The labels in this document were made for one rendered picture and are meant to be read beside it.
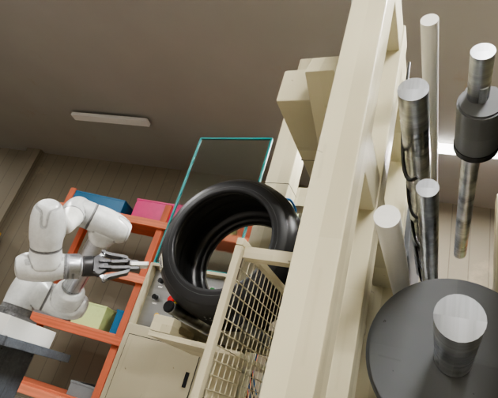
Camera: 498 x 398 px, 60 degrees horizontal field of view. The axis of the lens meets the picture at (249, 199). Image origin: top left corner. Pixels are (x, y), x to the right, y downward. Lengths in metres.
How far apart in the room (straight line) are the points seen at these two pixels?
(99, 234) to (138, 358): 0.77
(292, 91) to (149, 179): 5.64
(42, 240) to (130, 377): 1.20
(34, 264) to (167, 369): 1.09
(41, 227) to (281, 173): 1.15
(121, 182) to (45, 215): 5.79
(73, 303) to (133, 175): 4.95
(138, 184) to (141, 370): 4.91
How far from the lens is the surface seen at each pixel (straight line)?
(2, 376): 2.52
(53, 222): 1.56
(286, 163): 2.20
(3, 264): 7.81
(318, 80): 1.48
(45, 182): 8.16
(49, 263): 1.62
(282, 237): 1.54
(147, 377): 2.51
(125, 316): 4.86
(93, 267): 1.65
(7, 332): 2.34
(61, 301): 2.50
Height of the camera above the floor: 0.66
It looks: 25 degrees up
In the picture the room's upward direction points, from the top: 17 degrees clockwise
